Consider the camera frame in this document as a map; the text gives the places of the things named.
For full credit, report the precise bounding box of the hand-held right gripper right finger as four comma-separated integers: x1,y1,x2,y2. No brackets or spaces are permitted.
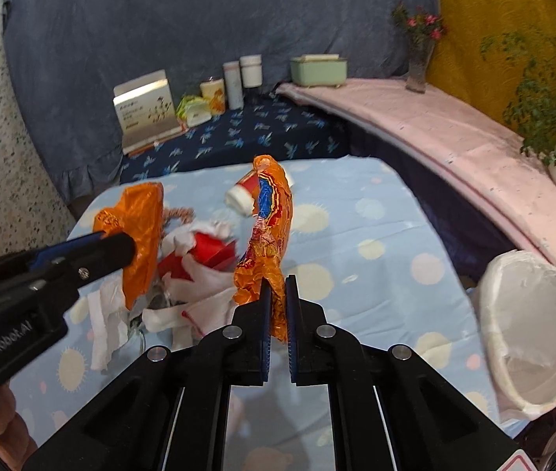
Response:
285,275,529,471

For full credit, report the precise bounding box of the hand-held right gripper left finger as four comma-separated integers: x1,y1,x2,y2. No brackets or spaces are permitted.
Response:
23,277,273,471

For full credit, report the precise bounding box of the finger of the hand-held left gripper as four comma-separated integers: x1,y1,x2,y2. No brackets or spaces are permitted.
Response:
27,234,108,272
59,232,137,286

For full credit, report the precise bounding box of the plain orange foil wrapper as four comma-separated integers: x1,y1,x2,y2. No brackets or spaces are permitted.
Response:
92,183,165,311

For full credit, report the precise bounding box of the orange printed snack wrapper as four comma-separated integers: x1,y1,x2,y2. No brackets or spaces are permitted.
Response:
233,155,294,344

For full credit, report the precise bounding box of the red and white paper cup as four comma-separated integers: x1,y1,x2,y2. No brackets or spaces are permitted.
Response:
157,232,238,283
224,169,294,217

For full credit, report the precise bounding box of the white lined trash bin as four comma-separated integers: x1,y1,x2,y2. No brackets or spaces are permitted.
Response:
474,249,556,422

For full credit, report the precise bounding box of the person's left hand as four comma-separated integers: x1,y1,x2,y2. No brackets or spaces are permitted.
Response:
0,383,39,468

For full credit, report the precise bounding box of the white tissue strip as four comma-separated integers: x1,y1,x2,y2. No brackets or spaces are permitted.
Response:
86,275,134,371

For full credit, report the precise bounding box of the light blue dotted tablecloth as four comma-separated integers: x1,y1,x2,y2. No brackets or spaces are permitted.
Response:
10,154,504,471

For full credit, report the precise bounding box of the open white carton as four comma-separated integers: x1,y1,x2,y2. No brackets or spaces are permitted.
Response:
113,69,188,155

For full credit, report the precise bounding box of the green yellow packet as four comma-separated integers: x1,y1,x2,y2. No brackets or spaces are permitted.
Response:
176,94,212,127

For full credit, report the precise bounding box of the yellow printed canister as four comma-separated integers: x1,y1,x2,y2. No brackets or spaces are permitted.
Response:
200,78,224,116

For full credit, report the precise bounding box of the navy leaf print cloth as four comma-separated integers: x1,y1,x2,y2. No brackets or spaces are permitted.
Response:
120,95,352,184

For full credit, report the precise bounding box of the tall white bottle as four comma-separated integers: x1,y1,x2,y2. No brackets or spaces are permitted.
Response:
223,61,244,110

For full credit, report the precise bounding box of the white jar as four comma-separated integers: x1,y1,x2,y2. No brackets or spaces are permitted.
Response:
239,55,264,89

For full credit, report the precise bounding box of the blue grey blanket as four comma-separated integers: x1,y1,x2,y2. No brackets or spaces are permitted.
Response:
0,0,443,217

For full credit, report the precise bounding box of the pink dotted cloth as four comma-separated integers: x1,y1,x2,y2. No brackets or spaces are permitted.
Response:
278,77,556,305

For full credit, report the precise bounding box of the mint green box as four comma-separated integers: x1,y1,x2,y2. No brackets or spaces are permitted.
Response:
290,53,348,86

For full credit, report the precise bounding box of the glass vase with pink flowers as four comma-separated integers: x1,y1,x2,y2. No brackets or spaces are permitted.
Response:
390,0,448,93

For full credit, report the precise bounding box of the mustard yellow cloth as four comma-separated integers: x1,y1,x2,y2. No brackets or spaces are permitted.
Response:
427,0,556,138

